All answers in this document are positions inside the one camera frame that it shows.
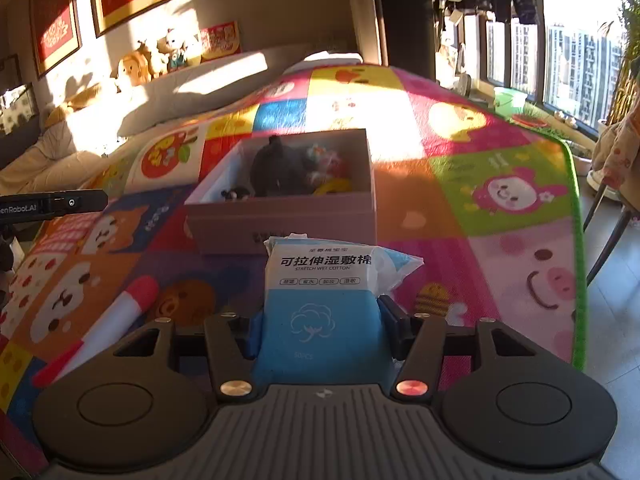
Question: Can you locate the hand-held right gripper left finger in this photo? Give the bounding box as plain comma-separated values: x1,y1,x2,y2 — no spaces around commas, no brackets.
119,310,267,404

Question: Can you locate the green plastic basin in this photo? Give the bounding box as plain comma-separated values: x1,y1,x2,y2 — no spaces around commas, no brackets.
492,86,529,117

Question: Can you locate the grey pillow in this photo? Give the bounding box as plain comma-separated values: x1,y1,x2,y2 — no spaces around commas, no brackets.
117,49,364,137

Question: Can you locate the black metal chair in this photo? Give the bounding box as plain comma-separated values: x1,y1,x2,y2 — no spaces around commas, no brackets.
582,180,640,289

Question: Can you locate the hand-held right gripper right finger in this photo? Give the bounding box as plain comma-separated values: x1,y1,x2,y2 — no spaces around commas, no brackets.
377,295,528,403

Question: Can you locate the green bamboo plant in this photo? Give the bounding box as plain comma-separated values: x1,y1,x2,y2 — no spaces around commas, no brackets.
595,0,640,131

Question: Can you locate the yellow cupcake toy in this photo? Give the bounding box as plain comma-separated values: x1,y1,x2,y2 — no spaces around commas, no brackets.
306,144,347,181

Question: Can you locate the yellow plush cushion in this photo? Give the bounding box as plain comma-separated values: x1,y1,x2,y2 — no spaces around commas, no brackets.
44,85,110,129

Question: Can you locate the printed cloth on chair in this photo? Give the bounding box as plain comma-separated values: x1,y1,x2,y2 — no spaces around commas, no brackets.
592,107,640,207

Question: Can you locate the white duvet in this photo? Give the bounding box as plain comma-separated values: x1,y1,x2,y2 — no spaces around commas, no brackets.
0,122,132,196

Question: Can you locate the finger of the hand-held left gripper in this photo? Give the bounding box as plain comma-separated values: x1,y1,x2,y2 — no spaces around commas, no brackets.
40,189,109,218

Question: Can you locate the black plush toy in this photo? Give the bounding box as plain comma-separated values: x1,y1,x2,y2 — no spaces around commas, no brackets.
250,135,312,197

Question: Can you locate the blue white cotton pad packet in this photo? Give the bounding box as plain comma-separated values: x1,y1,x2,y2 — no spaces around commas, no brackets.
252,234,425,397

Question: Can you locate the white rabbit plush toy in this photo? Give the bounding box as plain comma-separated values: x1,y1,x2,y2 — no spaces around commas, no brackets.
157,29,192,70

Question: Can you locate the pink cardboard box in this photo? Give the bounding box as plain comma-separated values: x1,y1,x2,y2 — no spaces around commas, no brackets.
184,129,377,256

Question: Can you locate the brown plush toy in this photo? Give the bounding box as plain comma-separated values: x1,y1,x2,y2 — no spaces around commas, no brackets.
137,40,168,77

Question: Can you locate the yellow-haired plush doll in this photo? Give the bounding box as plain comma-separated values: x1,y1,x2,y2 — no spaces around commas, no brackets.
117,50,153,87

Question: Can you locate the colourful printed play mat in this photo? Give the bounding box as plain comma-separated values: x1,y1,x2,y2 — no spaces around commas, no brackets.
0,62,588,461

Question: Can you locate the white rocket toy red tip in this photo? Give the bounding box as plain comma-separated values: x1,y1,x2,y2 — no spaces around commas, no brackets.
32,276,161,387

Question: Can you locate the white plant pot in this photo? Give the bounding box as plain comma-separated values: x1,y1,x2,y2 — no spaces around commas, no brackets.
572,152,597,177

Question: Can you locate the red printed card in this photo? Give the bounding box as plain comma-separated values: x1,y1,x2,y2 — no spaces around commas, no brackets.
200,21,242,62

